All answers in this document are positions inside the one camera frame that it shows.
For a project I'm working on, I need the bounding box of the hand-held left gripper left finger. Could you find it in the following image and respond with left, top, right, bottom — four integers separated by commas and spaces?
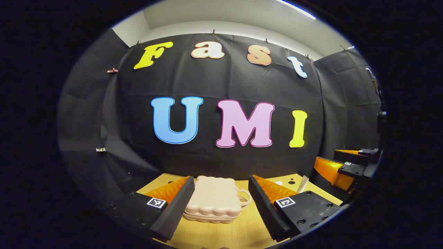
107, 176, 195, 242

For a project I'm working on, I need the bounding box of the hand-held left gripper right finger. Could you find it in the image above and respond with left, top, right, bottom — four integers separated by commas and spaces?
248, 175, 342, 242

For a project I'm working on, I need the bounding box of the pink suitcase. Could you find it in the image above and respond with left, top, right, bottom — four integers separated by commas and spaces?
183, 175, 252, 224

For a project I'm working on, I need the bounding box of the white skin care tube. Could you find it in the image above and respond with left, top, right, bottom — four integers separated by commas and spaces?
297, 175, 309, 194

